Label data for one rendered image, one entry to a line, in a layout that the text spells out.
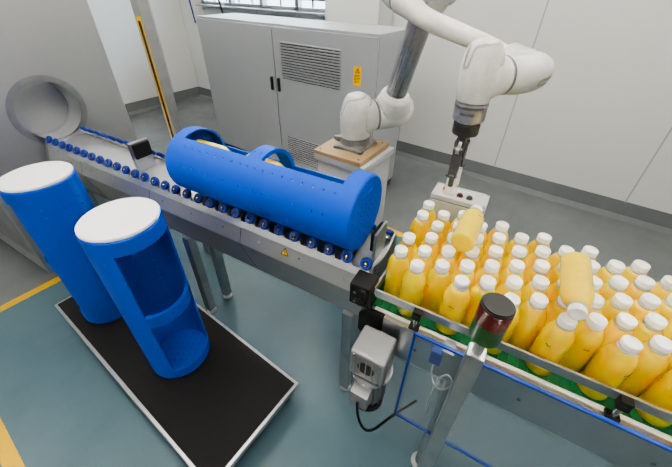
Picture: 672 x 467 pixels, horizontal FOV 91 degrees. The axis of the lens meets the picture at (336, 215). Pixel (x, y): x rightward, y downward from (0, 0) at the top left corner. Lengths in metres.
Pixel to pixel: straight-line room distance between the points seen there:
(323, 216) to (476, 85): 0.57
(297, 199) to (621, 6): 3.01
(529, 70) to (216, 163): 1.06
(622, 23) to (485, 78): 2.65
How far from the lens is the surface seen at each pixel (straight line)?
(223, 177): 1.32
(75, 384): 2.39
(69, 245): 2.01
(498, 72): 1.00
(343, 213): 1.03
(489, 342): 0.76
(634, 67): 3.62
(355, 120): 1.69
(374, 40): 2.68
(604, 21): 3.58
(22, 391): 2.53
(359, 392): 1.17
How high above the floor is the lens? 1.76
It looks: 36 degrees down
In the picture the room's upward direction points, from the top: 1 degrees clockwise
